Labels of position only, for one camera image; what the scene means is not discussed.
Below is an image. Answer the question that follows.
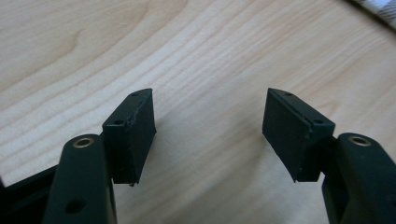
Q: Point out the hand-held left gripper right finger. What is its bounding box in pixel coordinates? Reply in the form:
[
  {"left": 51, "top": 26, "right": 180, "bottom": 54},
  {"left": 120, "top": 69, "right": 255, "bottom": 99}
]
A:
[{"left": 262, "top": 87, "right": 336, "bottom": 184}]

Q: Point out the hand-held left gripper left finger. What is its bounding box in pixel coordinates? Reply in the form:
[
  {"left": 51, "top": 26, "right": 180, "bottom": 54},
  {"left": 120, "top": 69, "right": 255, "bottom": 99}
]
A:
[{"left": 101, "top": 88, "right": 158, "bottom": 187}]

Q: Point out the white patterned cloth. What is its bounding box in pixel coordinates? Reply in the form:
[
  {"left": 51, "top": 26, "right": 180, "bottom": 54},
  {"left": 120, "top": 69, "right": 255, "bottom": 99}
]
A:
[{"left": 351, "top": 0, "right": 396, "bottom": 30}]

